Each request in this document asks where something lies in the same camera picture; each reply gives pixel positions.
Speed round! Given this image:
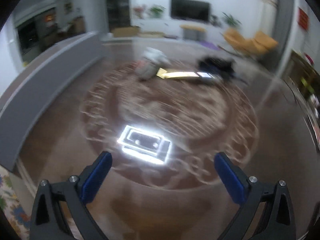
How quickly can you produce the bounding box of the black printed cardboard box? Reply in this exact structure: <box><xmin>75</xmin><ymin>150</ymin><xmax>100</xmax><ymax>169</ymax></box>
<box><xmin>156</xmin><ymin>68</ymin><xmax>223</xmax><ymax>84</ymax></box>

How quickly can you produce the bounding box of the grey sofa back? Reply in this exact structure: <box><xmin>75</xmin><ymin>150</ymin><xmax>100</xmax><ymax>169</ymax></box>
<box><xmin>1</xmin><ymin>31</ymin><xmax>104</xmax><ymax>171</ymax></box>

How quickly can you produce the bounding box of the wooden dining chair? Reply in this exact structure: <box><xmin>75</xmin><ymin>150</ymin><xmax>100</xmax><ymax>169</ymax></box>
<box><xmin>281</xmin><ymin>50</ymin><xmax>319</xmax><ymax>92</ymax></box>

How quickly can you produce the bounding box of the black studded fabric item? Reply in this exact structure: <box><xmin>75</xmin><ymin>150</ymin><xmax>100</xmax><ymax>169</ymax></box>
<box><xmin>197</xmin><ymin>56</ymin><xmax>248</xmax><ymax>85</ymax></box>

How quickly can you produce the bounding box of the yellow lounge chair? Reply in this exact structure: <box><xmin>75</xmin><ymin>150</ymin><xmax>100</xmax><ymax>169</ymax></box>
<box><xmin>223</xmin><ymin>28</ymin><xmax>278</xmax><ymax>56</ymax></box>

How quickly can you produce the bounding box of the white knitted glove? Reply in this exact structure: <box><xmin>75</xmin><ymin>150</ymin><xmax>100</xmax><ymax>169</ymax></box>
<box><xmin>135</xmin><ymin>47</ymin><xmax>170</xmax><ymax>81</ymax></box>

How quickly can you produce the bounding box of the green potted plant right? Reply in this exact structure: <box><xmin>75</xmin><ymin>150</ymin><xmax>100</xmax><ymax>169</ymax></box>
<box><xmin>222</xmin><ymin>12</ymin><xmax>241</xmax><ymax>28</ymax></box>

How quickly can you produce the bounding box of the green potted plant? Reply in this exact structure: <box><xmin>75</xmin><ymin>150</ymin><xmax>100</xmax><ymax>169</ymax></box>
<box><xmin>222</xmin><ymin>12</ymin><xmax>241</xmax><ymax>28</ymax></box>
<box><xmin>148</xmin><ymin>5</ymin><xmax>165</xmax><ymax>18</ymax></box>

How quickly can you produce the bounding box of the wooden bench stool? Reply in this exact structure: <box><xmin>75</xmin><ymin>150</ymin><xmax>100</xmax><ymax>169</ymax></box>
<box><xmin>180</xmin><ymin>24</ymin><xmax>206</xmax><ymax>41</ymax></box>

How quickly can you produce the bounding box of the cardboard box on floor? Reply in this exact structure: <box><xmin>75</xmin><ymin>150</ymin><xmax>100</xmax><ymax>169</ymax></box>
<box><xmin>111</xmin><ymin>26</ymin><xmax>140</xmax><ymax>37</ymax></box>

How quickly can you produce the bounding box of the white tv cabinet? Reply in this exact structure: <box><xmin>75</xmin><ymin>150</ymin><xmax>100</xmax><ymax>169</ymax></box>
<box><xmin>131</xmin><ymin>18</ymin><xmax>225</xmax><ymax>41</ymax></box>

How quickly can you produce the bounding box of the red flower vase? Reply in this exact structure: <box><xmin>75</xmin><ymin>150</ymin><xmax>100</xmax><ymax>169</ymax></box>
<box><xmin>132</xmin><ymin>4</ymin><xmax>146</xmax><ymax>19</ymax></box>

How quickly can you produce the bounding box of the grey curtain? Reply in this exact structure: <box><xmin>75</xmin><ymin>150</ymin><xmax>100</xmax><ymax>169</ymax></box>
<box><xmin>272</xmin><ymin>0</ymin><xmax>294</xmax><ymax>68</ymax></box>

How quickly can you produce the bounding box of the black flat screen television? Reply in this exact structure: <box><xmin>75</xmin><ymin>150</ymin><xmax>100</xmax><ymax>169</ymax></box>
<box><xmin>170</xmin><ymin>0</ymin><xmax>211</xmax><ymax>23</ymax></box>

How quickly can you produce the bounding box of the green potted plant left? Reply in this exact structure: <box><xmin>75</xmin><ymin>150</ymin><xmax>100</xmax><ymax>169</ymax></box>
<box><xmin>148</xmin><ymin>5</ymin><xmax>165</xmax><ymax>18</ymax></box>

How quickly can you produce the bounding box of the dark glass display cabinet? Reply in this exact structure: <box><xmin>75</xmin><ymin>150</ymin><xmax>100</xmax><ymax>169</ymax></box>
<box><xmin>106</xmin><ymin>0</ymin><xmax>130</xmax><ymax>31</ymax></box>

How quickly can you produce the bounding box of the red wall decoration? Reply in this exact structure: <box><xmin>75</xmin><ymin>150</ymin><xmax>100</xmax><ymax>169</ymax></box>
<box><xmin>297</xmin><ymin>7</ymin><xmax>309</xmax><ymax>31</ymax></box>

